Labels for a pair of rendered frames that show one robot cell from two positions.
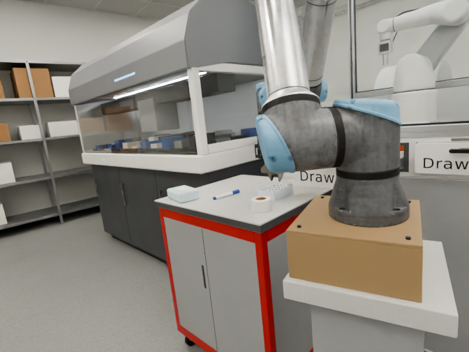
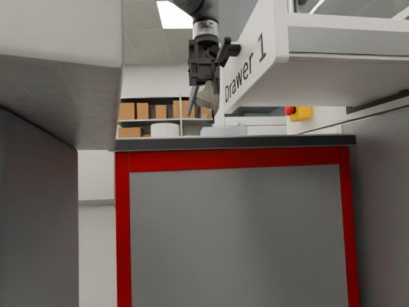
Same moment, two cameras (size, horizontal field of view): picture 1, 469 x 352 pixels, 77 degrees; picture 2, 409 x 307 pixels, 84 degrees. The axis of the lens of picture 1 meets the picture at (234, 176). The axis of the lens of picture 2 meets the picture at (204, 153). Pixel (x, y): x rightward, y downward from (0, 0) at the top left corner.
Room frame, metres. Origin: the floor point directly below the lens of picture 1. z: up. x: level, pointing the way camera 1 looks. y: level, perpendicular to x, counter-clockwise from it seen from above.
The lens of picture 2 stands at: (0.59, -0.51, 0.69)
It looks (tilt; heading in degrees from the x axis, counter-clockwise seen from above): 3 degrees up; 37
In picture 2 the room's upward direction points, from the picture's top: 2 degrees counter-clockwise
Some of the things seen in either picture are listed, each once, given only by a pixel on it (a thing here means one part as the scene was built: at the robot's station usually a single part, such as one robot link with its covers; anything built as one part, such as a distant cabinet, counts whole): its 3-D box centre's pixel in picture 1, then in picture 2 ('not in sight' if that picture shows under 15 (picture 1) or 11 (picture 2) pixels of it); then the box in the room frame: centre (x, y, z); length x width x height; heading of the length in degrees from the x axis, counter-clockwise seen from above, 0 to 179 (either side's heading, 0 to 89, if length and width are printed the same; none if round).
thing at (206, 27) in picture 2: not in sight; (206, 35); (1.11, -0.15, 1.06); 0.08 x 0.08 x 0.05
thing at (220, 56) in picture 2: not in sight; (229, 50); (0.95, -0.31, 0.91); 0.07 x 0.04 x 0.01; 45
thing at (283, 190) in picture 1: (275, 191); (223, 135); (1.16, -0.16, 0.78); 0.12 x 0.08 x 0.04; 132
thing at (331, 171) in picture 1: (331, 172); (244, 67); (0.97, -0.33, 0.87); 0.29 x 0.02 x 0.11; 45
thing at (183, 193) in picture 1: (183, 193); not in sight; (1.27, 0.23, 0.78); 0.15 x 0.10 x 0.04; 33
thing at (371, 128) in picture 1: (362, 132); not in sight; (0.57, -0.26, 1.03); 0.13 x 0.12 x 0.14; 88
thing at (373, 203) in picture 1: (366, 189); not in sight; (0.58, -0.26, 0.91); 0.15 x 0.15 x 0.10
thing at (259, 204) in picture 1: (261, 204); (165, 133); (1.00, -0.08, 0.78); 0.07 x 0.07 x 0.04
